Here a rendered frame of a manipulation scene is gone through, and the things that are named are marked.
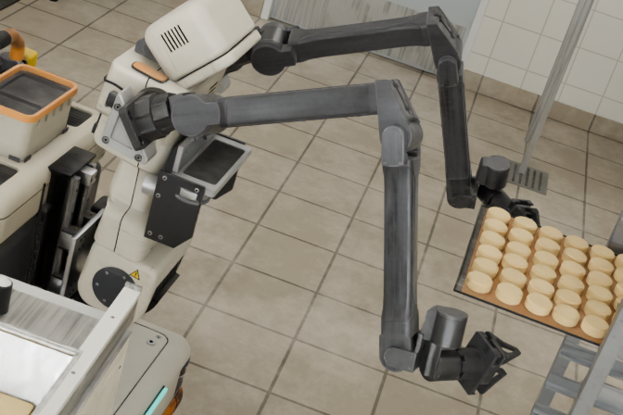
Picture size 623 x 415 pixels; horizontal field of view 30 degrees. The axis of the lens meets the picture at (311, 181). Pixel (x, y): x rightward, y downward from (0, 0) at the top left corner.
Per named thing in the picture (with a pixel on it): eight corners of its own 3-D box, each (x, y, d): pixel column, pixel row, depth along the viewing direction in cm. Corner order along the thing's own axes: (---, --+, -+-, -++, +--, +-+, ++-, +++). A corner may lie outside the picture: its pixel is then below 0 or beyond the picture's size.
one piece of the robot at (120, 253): (7, 304, 245) (95, 61, 217) (84, 230, 279) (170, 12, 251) (114, 362, 243) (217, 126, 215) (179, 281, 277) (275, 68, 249)
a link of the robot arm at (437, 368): (411, 373, 201) (432, 386, 196) (420, 336, 199) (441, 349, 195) (440, 372, 205) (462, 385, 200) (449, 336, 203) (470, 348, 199)
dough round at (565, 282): (568, 281, 230) (572, 272, 229) (586, 295, 226) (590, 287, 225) (552, 283, 227) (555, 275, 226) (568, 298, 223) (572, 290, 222)
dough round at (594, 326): (590, 320, 218) (594, 311, 217) (611, 335, 215) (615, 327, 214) (575, 325, 215) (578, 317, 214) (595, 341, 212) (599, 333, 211)
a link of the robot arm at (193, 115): (420, 71, 202) (404, 71, 192) (426, 148, 202) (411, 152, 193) (193, 94, 218) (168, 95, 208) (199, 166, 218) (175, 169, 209)
